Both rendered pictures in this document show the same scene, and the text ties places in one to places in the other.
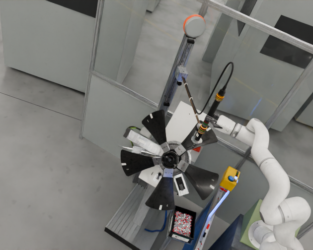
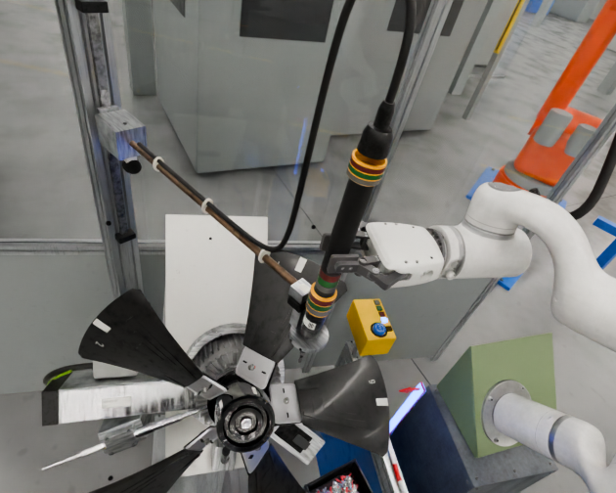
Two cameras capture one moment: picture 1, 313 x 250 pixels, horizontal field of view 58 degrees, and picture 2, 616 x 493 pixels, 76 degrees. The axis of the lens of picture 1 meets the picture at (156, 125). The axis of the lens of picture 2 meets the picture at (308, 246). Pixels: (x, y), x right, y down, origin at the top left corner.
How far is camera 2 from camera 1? 1.19 m
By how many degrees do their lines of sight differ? 26
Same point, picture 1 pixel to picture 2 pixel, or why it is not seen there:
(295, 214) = not seen: outside the picture
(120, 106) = not seen: outside the picture
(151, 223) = (237, 480)
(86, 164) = (0, 460)
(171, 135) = (194, 321)
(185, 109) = (192, 233)
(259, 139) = (581, 261)
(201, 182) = (355, 412)
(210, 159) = not seen: hidden behind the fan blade
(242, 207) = not seen: hidden behind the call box
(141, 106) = (59, 265)
